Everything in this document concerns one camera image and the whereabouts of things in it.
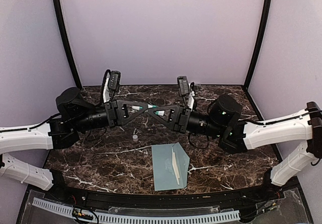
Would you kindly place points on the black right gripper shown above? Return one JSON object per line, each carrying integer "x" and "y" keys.
{"x": 178, "y": 117}

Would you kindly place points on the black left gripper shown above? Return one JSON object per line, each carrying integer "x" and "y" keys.
{"x": 114, "y": 109}

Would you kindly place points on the small white glue cap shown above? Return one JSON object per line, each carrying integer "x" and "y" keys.
{"x": 135, "y": 138}

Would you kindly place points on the light blue paper envelope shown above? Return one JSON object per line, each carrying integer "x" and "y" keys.
{"x": 163, "y": 172}

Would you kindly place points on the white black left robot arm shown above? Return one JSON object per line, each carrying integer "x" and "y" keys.
{"x": 60, "y": 131}

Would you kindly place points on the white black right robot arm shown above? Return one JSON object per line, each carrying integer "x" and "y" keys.
{"x": 235, "y": 136}

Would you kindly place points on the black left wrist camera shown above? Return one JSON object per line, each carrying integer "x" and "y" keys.
{"x": 114, "y": 80}

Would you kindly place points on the black right corner frame post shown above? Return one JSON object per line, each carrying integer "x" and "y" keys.
{"x": 258, "y": 44}

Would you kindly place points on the black corner frame post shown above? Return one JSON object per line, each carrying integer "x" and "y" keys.
{"x": 66, "y": 44}
{"x": 258, "y": 44}

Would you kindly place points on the white slotted cable duct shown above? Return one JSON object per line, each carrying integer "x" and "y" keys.
{"x": 118, "y": 215}

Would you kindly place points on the black front table rail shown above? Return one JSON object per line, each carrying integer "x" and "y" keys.
{"x": 244, "y": 198}

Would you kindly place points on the black left corner frame post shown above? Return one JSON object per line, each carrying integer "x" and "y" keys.
{"x": 66, "y": 44}

